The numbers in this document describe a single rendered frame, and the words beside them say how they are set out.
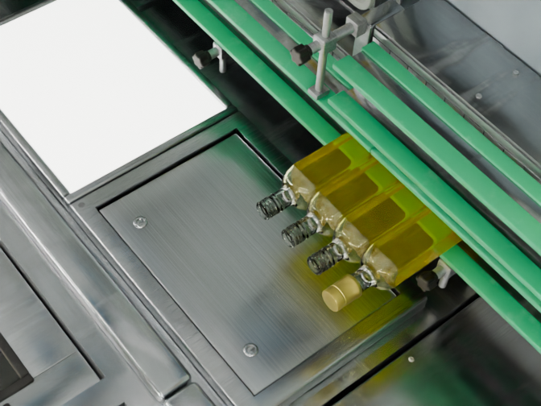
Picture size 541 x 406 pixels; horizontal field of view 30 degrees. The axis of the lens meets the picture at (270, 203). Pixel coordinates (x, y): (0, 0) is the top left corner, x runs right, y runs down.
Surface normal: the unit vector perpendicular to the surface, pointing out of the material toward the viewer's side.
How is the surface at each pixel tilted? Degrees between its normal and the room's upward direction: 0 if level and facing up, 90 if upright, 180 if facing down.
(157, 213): 90
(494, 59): 90
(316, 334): 90
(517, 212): 90
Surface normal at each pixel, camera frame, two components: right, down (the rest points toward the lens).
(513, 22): -0.78, 0.48
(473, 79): 0.05, -0.60
